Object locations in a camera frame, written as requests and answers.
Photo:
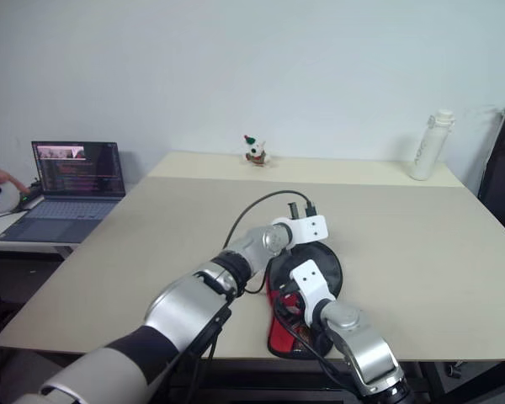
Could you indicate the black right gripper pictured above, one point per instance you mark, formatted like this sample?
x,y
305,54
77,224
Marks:
x,y
289,305

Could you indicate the white side table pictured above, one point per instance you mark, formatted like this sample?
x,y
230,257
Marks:
x,y
17,246

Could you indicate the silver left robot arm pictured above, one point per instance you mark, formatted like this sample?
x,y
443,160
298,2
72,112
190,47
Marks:
x,y
185,307

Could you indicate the black table frame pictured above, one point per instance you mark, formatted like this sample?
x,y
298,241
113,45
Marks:
x,y
256,379

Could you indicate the grey open laptop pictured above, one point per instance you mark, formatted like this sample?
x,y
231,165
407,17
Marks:
x,y
71,206

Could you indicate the person's bare hand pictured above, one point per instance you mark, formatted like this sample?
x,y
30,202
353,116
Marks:
x,y
0,174

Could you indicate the small white plush toy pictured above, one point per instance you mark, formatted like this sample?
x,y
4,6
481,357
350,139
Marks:
x,y
256,151

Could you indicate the white water bottle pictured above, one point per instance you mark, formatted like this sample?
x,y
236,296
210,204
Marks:
x,y
429,147

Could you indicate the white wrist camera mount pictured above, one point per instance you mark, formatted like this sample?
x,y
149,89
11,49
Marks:
x,y
309,229
313,286

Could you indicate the black handheld device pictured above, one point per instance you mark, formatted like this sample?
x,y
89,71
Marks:
x,y
31,198

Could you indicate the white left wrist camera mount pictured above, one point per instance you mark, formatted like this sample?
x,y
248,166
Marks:
x,y
309,229

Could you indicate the white round controller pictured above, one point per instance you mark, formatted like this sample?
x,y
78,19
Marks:
x,y
2,198

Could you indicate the black paddle case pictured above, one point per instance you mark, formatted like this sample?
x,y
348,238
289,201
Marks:
x,y
326,265

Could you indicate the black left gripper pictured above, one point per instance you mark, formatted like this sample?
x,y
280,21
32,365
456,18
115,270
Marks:
x,y
293,210

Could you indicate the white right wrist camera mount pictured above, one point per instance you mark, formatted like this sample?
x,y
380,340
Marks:
x,y
313,286

